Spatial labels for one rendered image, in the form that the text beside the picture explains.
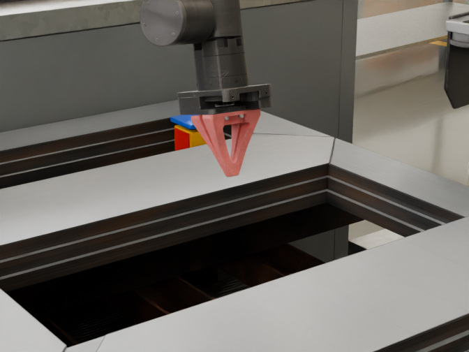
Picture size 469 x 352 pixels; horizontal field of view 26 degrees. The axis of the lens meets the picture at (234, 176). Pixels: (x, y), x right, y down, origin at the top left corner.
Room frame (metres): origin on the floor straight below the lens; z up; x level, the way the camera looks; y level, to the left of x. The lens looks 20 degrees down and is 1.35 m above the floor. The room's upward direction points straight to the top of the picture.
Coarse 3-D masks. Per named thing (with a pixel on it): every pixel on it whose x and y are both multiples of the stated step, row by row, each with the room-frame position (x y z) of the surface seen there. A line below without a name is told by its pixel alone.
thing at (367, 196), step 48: (48, 144) 1.51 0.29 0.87; (96, 144) 1.55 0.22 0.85; (144, 144) 1.60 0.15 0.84; (240, 192) 1.31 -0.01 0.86; (288, 192) 1.35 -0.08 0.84; (336, 192) 1.38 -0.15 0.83; (384, 192) 1.31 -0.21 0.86; (48, 240) 1.14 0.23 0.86; (96, 240) 1.17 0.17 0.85; (144, 240) 1.20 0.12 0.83; (432, 336) 0.90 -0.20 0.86
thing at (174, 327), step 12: (144, 324) 0.91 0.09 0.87; (156, 324) 0.91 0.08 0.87; (168, 324) 0.91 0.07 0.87; (180, 324) 0.91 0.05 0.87; (192, 324) 0.91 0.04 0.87; (120, 336) 0.88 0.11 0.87; (132, 336) 0.88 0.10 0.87; (144, 336) 0.88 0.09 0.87; (156, 336) 0.88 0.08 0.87; (168, 336) 0.88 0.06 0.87; (180, 336) 0.88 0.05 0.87; (192, 336) 0.88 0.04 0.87; (204, 336) 0.88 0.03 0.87; (132, 348) 0.86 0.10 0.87; (144, 348) 0.86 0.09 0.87; (156, 348) 0.86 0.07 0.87; (168, 348) 0.86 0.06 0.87; (180, 348) 0.86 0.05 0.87; (192, 348) 0.86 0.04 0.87; (204, 348) 0.86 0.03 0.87; (216, 348) 0.86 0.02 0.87; (228, 348) 0.86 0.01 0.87
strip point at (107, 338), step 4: (108, 336) 0.88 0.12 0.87; (104, 340) 0.87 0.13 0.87; (108, 340) 0.87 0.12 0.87; (112, 340) 0.87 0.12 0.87; (100, 344) 0.87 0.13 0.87; (104, 344) 0.87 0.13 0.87; (108, 344) 0.87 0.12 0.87; (112, 344) 0.87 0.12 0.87; (116, 344) 0.87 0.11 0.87; (120, 344) 0.87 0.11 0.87; (100, 348) 0.86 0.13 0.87; (104, 348) 0.86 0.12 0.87; (108, 348) 0.86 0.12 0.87; (112, 348) 0.86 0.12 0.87; (116, 348) 0.86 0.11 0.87; (120, 348) 0.86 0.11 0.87; (124, 348) 0.86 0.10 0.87
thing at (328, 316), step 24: (264, 288) 0.99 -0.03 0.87; (288, 288) 0.99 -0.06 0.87; (312, 288) 0.99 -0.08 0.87; (288, 312) 0.93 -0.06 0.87; (312, 312) 0.93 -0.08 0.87; (336, 312) 0.93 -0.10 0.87; (360, 312) 0.93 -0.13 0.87; (336, 336) 0.88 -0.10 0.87; (360, 336) 0.88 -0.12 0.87; (384, 336) 0.88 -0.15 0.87; (408, 336) 0.88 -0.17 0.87
